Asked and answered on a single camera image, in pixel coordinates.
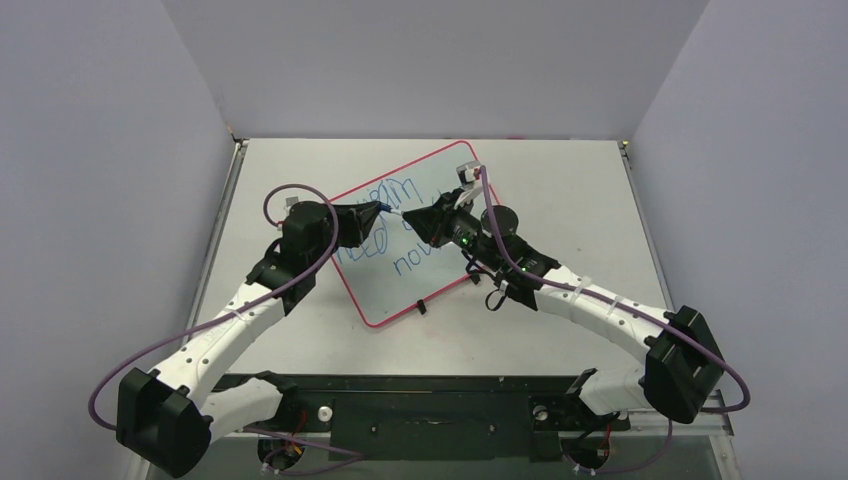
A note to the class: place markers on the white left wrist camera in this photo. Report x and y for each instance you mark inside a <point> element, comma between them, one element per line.
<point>289,202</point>

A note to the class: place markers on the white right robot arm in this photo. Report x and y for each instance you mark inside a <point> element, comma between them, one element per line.
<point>678,358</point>

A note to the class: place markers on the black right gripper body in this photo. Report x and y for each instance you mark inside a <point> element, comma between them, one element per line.
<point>441,220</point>

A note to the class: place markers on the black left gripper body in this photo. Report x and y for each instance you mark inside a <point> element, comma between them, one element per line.
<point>321,253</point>

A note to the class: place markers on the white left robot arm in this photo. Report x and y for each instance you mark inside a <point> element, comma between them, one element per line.
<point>171,414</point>

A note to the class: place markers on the red-framed whiteboard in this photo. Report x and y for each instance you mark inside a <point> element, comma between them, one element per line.
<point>393,270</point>

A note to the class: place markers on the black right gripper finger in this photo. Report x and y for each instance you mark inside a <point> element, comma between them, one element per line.
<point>455,199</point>
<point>429,224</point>

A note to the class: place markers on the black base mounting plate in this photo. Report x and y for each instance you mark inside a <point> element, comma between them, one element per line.
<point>435,418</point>

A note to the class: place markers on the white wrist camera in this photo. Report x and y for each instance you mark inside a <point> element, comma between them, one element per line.
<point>471,185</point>
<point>289,202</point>

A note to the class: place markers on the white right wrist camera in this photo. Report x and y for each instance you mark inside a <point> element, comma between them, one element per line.
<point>471,185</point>

